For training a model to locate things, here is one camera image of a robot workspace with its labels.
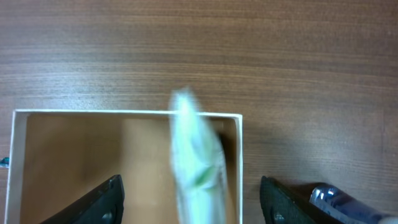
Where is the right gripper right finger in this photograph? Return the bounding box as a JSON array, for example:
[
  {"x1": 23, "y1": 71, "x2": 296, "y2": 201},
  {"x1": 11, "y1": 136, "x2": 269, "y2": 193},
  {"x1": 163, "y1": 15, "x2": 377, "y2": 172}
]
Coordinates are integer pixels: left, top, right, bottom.
[{"x1": 259, "y1": 176, "x2": 342, "y2": 224}]

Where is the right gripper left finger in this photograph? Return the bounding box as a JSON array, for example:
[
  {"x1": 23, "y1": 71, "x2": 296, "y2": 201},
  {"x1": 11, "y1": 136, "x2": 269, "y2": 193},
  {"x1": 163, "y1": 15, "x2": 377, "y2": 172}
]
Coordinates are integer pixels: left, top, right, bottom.
[{"x1": 42, "y1": 174, "x2": 124, "y2": 224}]

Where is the blue pump bottle clear cap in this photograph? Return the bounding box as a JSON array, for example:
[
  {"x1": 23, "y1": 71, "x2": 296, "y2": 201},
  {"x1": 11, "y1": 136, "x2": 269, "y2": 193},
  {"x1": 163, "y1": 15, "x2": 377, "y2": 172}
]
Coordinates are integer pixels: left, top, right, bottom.
[{"x1": 309, "y1": 184, "x2": 397, "y2": 224}]

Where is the white cardboard box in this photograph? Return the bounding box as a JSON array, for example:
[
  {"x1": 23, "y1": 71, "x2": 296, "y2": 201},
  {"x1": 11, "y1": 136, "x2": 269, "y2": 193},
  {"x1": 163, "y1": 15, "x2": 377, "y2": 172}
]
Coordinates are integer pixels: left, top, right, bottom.
[{"x1": 3, "y1": 109, "x2": 244, "y2": 224}]

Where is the white floral shampoo tube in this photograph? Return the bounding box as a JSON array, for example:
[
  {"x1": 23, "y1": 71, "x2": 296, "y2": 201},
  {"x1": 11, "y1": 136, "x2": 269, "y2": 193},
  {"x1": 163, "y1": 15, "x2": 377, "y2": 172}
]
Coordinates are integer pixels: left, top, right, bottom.
[{"x1": 170, "y1": 88, "x2": 228, "y2": 224}]

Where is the blue disposable razor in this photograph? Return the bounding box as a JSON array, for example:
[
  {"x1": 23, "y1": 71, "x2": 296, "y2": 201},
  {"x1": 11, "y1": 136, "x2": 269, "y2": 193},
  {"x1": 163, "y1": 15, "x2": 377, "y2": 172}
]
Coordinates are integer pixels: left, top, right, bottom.
[{"x1": 0, "y1": 157, "x2": 10, "y2": 168}]

